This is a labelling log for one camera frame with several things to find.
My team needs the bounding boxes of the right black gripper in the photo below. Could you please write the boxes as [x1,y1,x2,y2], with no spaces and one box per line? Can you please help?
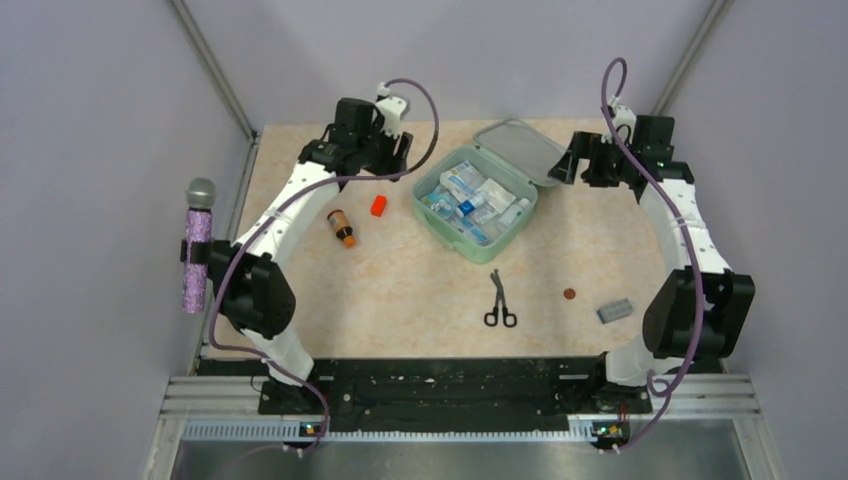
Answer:
[548,132,638,189]

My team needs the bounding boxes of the blue cotton swab packet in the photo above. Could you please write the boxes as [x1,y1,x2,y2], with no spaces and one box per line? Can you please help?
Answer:
[420,186,457,218]

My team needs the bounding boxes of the white gauze packet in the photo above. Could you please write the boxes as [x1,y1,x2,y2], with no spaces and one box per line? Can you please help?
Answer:
[477,178,516,213]

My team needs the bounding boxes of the blue white bagged packet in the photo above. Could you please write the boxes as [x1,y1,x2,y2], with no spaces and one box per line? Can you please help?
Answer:
[439,161,487,202]

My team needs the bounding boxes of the mint green medicine case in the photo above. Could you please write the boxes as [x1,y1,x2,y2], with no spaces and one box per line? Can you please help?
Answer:
[412,119,565,264]

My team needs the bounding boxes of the blue small clear packet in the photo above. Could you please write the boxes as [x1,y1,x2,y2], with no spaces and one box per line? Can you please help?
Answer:
[451,217,490,246]

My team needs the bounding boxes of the white bottle green label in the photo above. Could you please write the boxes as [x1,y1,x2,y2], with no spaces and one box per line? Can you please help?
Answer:
[497,198,531,231]

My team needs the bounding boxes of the small blue capped bottle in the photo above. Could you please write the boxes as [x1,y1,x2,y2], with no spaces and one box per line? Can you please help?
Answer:
[455,192,488,217]

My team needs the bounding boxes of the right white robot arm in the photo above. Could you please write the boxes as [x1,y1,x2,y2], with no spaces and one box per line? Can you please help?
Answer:
[548,115,756,412]

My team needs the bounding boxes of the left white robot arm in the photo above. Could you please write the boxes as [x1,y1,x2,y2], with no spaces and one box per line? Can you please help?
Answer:
[209,94,413,414]

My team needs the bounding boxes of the orange red small box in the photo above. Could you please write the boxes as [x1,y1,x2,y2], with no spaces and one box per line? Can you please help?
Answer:
[370,195,388,217]

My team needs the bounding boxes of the brown bottle orange cap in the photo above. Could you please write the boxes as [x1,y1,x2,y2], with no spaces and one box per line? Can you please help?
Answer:
[327,209,357,248]

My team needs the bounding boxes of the grey blue pill blister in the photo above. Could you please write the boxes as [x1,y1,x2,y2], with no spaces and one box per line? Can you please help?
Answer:
[596,298,634,324]

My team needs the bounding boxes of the purple glitter microphone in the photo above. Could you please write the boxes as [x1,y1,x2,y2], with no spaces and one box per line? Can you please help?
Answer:
[180,177,216,314]

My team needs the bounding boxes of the black scissors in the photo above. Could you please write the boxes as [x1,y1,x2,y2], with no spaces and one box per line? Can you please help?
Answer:
[483,269,518,328]

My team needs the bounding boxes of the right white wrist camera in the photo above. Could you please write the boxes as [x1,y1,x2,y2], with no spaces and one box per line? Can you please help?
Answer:
[607,95,637,143]

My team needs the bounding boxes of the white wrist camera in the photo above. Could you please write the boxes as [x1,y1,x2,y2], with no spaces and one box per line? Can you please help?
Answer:
[607,95,637,143]
[375,82,410,139]

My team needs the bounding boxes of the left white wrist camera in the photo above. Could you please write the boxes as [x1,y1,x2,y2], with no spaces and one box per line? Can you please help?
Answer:
[375,82,410,139]

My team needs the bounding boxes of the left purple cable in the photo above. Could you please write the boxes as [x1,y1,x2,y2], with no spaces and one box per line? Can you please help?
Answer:
[206,78,441,458]

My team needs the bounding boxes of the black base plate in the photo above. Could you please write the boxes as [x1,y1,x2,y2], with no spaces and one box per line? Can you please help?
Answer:
[258,356,652,433]

